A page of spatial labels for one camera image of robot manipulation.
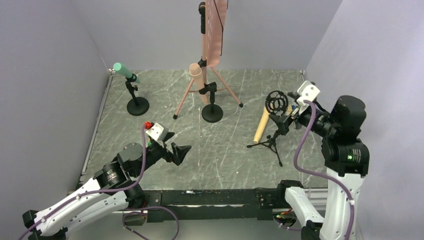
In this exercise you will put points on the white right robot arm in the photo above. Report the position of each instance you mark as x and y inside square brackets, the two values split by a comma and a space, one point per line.
[346, 159]

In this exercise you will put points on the black shock mount tripod stand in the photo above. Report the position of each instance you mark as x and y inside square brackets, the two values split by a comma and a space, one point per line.
[276, 104]

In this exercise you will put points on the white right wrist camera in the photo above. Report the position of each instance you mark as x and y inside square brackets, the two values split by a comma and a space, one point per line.
[307, 91]

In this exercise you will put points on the yellow microphone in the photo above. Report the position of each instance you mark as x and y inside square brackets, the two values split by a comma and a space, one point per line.
[261, 126]

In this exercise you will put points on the pink microphone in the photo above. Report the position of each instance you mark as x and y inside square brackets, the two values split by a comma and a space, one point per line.
[196, 74]

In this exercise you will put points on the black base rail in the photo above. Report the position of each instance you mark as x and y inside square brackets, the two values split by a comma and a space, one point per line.
[214, 204]

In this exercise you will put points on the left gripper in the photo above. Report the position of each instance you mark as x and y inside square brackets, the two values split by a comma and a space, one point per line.
[170, 152]

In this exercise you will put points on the black round-base mic stand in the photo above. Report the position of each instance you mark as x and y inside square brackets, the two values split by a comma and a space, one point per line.
[211, 113]
[138, 105]

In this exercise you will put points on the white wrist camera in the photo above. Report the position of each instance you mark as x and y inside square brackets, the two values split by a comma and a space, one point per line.
[155, 131]
[307, 91]

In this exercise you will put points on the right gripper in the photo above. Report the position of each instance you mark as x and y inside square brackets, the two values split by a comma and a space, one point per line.
[288, 118]

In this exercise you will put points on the teal microphone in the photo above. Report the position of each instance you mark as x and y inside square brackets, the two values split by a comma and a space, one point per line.
[122, 70]

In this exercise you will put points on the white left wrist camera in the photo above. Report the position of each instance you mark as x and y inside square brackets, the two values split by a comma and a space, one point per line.
[155, 131]

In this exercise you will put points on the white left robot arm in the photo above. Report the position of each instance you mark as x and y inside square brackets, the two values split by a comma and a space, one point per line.
[115, 187]

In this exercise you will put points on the pink music stand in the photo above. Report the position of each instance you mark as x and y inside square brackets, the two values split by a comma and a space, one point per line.
[212, 21]

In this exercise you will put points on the beige toy car blue wheels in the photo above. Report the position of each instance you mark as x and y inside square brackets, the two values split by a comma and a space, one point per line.
[291, 111]

